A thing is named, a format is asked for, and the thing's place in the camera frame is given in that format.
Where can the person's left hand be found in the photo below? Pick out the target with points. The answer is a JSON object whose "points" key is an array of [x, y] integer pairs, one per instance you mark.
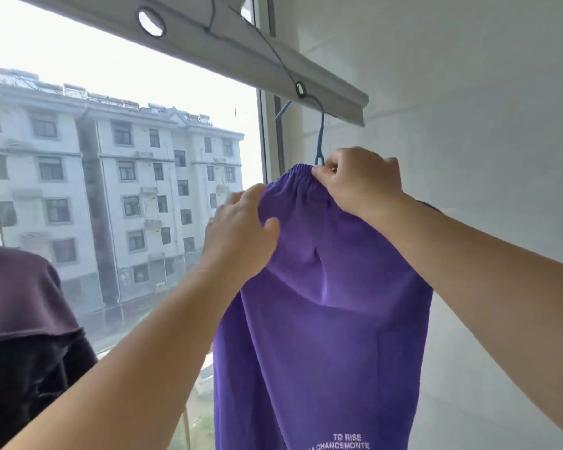
{"points": [[234, 238]]}

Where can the person's right hand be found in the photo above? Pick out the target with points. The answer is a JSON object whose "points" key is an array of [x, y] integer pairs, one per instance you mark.
{"points": [[363, 182]]}

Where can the person's left thumb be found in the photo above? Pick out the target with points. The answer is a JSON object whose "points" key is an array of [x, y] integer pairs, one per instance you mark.
{"points": [[272, 236]]}

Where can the person's right thumb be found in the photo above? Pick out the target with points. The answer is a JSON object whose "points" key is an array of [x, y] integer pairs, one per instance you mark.
{"points": [[323, 178]]}

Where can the purple trousers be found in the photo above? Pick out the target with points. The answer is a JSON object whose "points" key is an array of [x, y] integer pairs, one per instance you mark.
{"points": [[323, 323]]}

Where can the person's right forearm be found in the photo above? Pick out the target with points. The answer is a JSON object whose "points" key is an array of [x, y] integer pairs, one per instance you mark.
{"points": [[474, 281]]}

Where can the person's left forearm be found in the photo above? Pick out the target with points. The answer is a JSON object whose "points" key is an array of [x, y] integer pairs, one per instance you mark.
{"points": [[140, 370]]}

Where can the blue clothes hanger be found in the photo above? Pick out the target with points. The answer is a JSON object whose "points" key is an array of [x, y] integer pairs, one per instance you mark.
{"points": [[320, 135]]}

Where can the grey apartment building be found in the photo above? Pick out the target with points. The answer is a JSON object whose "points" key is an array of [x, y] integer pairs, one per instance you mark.
{"points": [[122, 206]]}

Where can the dark hanger hook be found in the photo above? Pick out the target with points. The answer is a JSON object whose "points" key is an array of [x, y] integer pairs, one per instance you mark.
{"points": [[211, 13]]}

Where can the dark purple garment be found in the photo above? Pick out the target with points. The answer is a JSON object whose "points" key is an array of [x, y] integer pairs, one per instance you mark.
{"points": [[18, 295]]}

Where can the black garment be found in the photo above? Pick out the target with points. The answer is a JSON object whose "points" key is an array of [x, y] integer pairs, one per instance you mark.
{"points": [[23, 393]]}

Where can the white window frame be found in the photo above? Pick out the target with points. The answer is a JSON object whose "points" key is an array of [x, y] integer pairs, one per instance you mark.
{"points": [[268, 149]]}

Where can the grey metal drying rail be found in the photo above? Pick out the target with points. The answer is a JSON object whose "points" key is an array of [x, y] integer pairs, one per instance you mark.
{"points": [[206, 42]]}

